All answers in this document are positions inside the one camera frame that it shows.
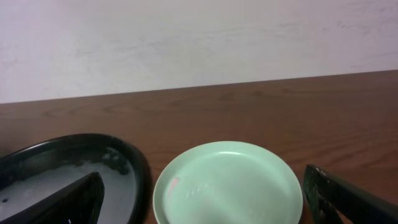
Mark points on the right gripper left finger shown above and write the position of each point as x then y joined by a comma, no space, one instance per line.
80,203

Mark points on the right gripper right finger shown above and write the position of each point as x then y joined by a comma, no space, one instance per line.
329,196

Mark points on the mint green plate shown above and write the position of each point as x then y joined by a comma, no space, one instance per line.
227,182

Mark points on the black round tray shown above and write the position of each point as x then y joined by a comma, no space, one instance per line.
36,172

